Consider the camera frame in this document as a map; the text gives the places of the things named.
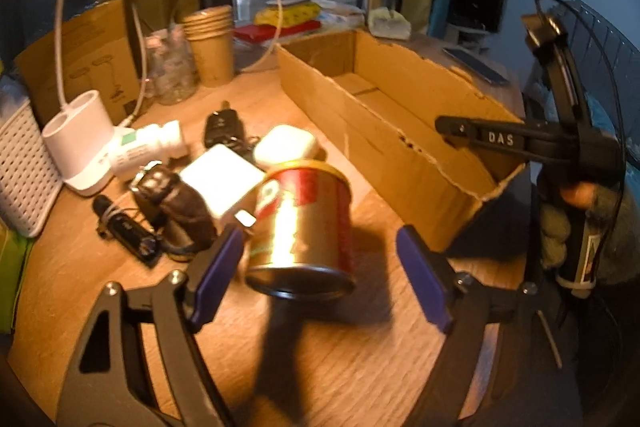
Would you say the black car key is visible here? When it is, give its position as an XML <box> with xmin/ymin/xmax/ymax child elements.
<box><xmin>203</xmin><ymin>101</ymin><xmax>259</xmax><ymax>161</ymax></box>

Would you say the right gloved hand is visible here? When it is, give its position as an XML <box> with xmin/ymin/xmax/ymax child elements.
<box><xmin>537</xmin><ymin>176</ymin><xmax>639</xmax><ymax>285</ymax></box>

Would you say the white desk lamp base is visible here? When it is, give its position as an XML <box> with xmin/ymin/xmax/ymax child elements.
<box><xmin>42</xmin><ymin>90</ymin><xmax>132</xmax><ymax>197</ymax></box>

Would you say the green box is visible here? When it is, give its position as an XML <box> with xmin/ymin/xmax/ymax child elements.
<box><xmin>0</xmin><ymin>222</ymin><xmax>34</xmax><ymax>335</ymax></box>

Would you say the white pill bottle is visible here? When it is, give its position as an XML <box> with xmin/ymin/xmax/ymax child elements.
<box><xmin>107</xmin><ymin>120</ymin><xmax>189</xmax><ymax>181</ymax></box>

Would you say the white power adapter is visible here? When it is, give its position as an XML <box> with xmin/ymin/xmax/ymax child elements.
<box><xmin>180</xmin><ymin>144</ymin><xmax>265</xmax><ymax>225</ymax></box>

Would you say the red gold tin can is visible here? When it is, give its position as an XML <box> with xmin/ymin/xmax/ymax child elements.
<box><xmin>245</xmin><ymin>159</ymin><xmax>356</xmax><ymax>300</ymax></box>

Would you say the stack of paper cups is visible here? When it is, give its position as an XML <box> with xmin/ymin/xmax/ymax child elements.
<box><xmin>182</xmin><ymin>5</ymin><xmax>234</xmax><ymax>88</ymax></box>

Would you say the white perforated basket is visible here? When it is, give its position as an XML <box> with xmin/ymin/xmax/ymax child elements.
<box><xmin>1</xmin><ymin>100</ymin><xmax>63</xmax><ymax>239</ymax></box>

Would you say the long cardboard box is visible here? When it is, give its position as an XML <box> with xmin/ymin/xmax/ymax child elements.
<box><xmin>277</xmin><ymin>30</ymin><xmax>524</xmax><ymax>253</ymax></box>

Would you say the grey bed headboard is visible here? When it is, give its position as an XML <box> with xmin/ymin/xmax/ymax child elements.
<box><xmin>551</xmin><ymin>0</ymin><xmax>639</xmax><ymax>128</ymax></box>

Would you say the smartphone on table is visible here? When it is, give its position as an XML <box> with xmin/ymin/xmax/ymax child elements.
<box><xmin>442</xmin><ymin>48</ymin><xmax>509</xmax><ymax>87</ymax></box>

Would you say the white earbuds case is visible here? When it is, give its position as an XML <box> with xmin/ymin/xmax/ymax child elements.
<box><xmin>253</xmin><ymin>124</ymin><xmax>320</xmax><ymax>170</ymax></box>

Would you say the brown lamp packaging box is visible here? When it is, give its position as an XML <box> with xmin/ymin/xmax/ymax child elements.
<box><xmin>15</xmin><ymin>0</ymin><xmax>140</xmax><ymax>124</ymax></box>

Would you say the yellow pouch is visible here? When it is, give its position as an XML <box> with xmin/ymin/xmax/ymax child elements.
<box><xmin>254</xmin><ymin>1</ymin><xmax>321</xmax><ymax>28</ymax></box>

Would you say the clear plastic bottle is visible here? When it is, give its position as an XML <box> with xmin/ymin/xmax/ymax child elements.
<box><xmin>145</xmin><ymin>25</ymin><xmax>198</xmax><ymax>105</ymax></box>

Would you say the red book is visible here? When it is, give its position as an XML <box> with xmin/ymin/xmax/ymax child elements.
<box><xmin>233</xmin><ymin>20</ymin><xmax>321</xmax><ymax>44</ymax></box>

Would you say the white charging cable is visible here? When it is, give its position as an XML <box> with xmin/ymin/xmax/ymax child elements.
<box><xmin>117</xmin><ymin>0</ymin><xmax>286</xmax><ymax>128</ymax></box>

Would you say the black monitor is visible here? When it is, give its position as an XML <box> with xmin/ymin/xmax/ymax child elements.
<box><xmin>447</xmin><ymin>0</ymin><xmax>506</xmax><ymax>34</ymax></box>

